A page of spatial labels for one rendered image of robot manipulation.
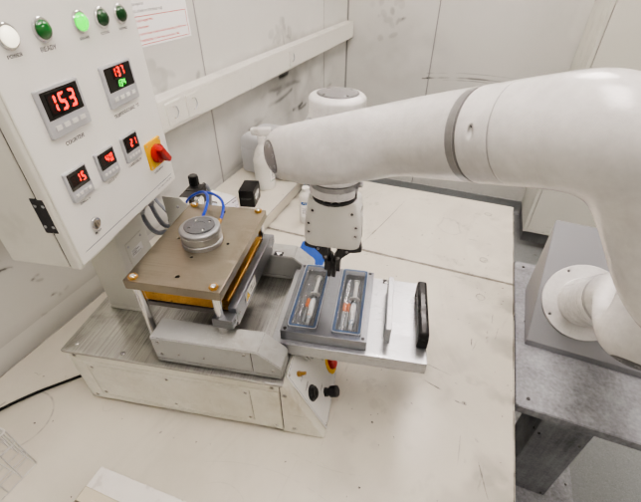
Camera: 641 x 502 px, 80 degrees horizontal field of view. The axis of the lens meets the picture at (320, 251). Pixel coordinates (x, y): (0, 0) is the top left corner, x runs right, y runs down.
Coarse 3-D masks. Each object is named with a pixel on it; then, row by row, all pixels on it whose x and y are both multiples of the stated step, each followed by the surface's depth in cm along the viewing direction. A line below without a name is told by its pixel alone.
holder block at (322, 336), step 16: (336, 272) 86; (368, 272) 86; (336, 288) 82; (368, 288) 82; (368, 304) 78; (288, 320) 75; (320, 320) 75; (368, 320) 75; (288, 336) 74; (304, 336) 73; (320, 336) 72; (336, 336) 72
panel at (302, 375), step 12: (300, 360) 79; (312, 360) 84; (324, 360) 90; (288, 372) 74; (300, 372) 77; (312, 372) 83; (324, 372) 88; (300, 384) 77; (312, 384) 80; (324, 384) 86; (324, 396) 85; (312, 408) 79; (324, 408) 84; (324, 420) 82
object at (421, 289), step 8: (416, 288) 82; (424, 288) 80; (416, 296) 81; (424, 296) 78; (424, 304) 76; (424, 312) 75; (424, 320) 73; (424, 328) 71; (424, 336) 71; (416, 344) 72; (424, 344) 72
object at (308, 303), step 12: (312, 276) 84; (324, 276) 84; (300, 288) 81; (312, 288) 81; (324, 288) 81; (300, 300) 78; (312, 300) 78; (300, 312) 75; (312, 312) 75; (300, 324) 73; (312, 324) 73
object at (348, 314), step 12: (348, 276) 84; (360, 276) 84; (348, 288) 81; (360, 288) 81; (348, 300) 78; (360, 300) 78; (336, 312) 75; (348, 312) 75; (360, 312) 75; (336, 324) 73; (348, 324) 73; (360, 324) 73
